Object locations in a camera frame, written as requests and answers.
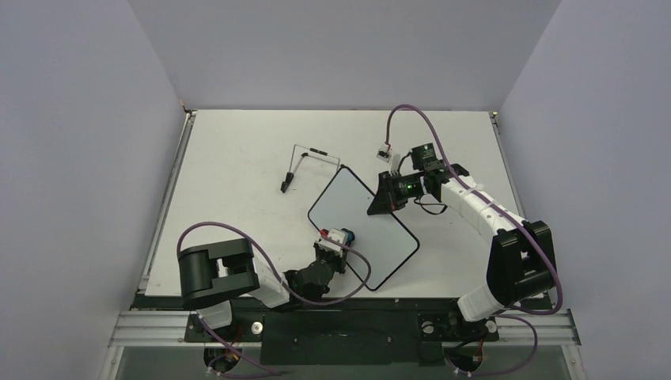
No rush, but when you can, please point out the black framed whiteboard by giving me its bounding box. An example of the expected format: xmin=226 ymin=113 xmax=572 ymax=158
xmin=307 ymin=165 xmax=420 ymax=291

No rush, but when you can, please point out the blue whiteboard eraser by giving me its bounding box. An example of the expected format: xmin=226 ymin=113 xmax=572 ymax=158
xmin=341 ymin=228 xmax=355 ymax=246

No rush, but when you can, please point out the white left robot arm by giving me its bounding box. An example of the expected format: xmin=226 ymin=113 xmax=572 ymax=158
xmin=177 ymin=238 xmax=347 ymax=340

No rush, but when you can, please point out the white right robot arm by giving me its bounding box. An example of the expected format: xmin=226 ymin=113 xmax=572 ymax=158
xmin=367 ymin=143 xmax=558 ymax=338

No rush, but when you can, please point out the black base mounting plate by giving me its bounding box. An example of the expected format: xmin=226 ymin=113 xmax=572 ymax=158
xmin=131 ymin=296 xmax=554 ymax=367

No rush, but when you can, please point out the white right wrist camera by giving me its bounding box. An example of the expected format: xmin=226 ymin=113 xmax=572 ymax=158
xmin=376 ymin=144 xmax=400 ymax=163

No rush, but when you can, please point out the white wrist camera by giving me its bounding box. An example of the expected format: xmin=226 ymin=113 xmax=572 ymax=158
xmin=376 ymin=144 xmax=400 ymax=163
xmin=313 ymin=229 xmax=347 ymax=259

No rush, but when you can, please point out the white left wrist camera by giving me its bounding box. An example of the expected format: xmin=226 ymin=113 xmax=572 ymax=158
xmin=313 ymin=229 xmax=347 ymax=259

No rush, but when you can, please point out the wire whiteboard stand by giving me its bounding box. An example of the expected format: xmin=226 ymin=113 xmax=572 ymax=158
xmin=279 ymin=144 xmax=341 ymax=193

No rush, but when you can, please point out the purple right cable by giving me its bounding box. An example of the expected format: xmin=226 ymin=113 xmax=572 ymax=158
xmin=386 ymin=104 xmax=564 ymax=378

